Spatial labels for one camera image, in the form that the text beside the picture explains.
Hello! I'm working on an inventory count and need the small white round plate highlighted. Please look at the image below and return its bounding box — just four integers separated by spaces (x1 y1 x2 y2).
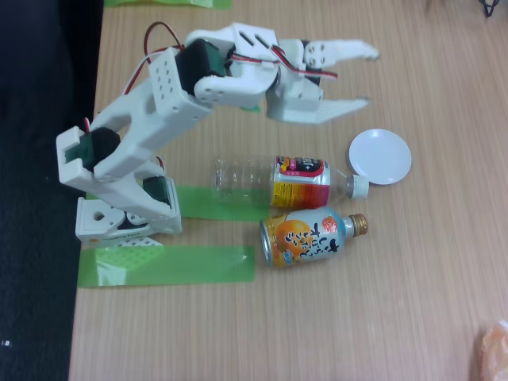
348 128 413 187

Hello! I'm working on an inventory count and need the clear plastic bottle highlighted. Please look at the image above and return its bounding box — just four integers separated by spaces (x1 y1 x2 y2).
214 153 371 210

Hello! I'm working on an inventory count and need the black cable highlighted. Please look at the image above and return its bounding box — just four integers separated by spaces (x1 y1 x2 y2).
478 0 503 19

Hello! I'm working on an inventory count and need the orange drink bottle can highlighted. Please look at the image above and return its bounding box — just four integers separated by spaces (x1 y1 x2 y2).
260 205 369 269

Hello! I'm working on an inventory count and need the wide green tape strip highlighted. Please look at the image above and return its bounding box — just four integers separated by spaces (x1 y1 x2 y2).
174 184 273 222

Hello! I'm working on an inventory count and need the long green tape strip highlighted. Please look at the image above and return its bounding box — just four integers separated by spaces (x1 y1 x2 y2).
77 244 256 290

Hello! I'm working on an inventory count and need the orange translucent plastic bag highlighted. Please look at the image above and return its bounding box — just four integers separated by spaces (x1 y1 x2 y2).
474 319 508 381

